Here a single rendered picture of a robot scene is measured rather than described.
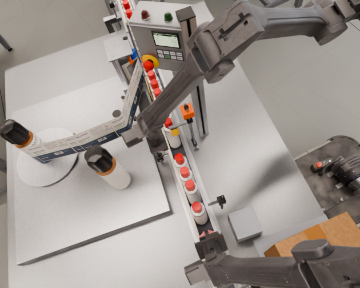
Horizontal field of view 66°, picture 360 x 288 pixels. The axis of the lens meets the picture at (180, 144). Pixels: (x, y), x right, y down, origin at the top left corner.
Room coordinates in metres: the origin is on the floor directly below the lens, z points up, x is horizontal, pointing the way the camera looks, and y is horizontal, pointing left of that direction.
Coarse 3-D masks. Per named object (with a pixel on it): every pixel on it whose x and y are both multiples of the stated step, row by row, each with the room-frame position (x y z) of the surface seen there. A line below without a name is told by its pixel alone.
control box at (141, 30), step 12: (156, 12) 0.71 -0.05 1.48; (132, 24) 0.70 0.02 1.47; (144, 24) 0.68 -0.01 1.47; (156, 24) 0.66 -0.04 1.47; (168, 24) 0.65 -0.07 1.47; (144, 36) 0.68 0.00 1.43; (180, 36) 0.62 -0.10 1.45; (144, 48) 0.69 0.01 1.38; (156, 48) 0.67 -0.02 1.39; (168, 48) 0.64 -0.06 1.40; (144, 60) 0.70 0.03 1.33; (156, 60) 0.67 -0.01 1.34; (168, 60) 0.65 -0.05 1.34
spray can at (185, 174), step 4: (184, 168) 0.38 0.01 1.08; (180, 172) 0.37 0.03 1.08; (184, 172) 0.37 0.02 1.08; (188, 172) 0.37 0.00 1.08; (192, 172) 0.38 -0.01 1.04; (180, 176) 0.38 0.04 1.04; (184, 176) 0.36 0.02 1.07; (188, 176) 0.36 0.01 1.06; (192, 176) 0.36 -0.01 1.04; (184, 180) 0.36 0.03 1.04; (184, 184) 0.36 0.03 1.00
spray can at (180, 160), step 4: (176, 156) 0.44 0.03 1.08; (180, 156) 0.43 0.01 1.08; (184, 156) 0.45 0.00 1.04; (176, 160) 0.42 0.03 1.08; (180, 160) 0.42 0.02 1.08; (184, 160) 0.43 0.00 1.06; (176, 164) 0.43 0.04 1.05; (180, 164) 0.42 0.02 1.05; (184, 164) 0.42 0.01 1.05; (188, 164) 0.43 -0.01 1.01; (176, 168) 0.43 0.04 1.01; (180, 168) 0.41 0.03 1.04; (188, 168) 0.42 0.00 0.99
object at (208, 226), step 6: (132, 36) 1.36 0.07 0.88; (132, 42) 1.31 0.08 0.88; (156, 72) 1.04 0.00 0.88; (162, 84) 0.95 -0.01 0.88; (150, 96) 0.90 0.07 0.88; (180, 138) 0.62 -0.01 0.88; (174, 150) 0.57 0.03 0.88; (180, 150) 0.56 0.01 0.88; (174, 156) 0.54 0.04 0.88; (186, 156) 0.52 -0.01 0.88; (204, 204) 0.29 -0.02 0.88; (210, 222) 0.21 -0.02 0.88; (198, 228) 0.21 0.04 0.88; (204, 228) 0.20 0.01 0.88; (210, 228) 0.19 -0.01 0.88
